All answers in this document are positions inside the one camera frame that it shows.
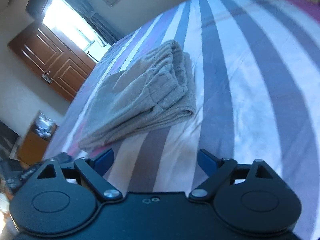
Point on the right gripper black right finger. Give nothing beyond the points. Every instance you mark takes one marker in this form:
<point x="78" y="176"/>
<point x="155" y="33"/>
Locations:
<point x="219" y="172"/>

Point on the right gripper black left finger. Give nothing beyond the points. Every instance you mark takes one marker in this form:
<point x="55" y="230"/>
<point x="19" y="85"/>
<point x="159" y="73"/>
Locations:
<point x="92" y="171"/>

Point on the beige fleece pants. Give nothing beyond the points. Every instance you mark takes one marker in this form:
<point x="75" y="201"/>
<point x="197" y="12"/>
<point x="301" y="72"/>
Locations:
<point x="157" y="91"/>

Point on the wooden bedside shelf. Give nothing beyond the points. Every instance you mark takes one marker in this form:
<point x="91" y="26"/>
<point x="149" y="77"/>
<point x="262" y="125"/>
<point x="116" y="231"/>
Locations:
<point x="37" y="139"/>

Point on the brown wooden door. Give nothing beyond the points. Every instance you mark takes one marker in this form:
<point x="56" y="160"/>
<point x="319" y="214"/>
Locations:
<point x="54" y="58"/>

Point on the striped grey pink bedsheet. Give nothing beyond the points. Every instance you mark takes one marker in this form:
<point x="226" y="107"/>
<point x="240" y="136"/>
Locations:
<point x="256" y="67"/>

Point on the bright balcony window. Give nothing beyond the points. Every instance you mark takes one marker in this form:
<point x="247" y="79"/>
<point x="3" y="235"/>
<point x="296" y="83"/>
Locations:
<point x="65" y="22"/>

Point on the grey curtain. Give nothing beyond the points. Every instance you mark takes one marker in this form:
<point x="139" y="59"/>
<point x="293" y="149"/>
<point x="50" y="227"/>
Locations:
<point x="98" y="23"/>

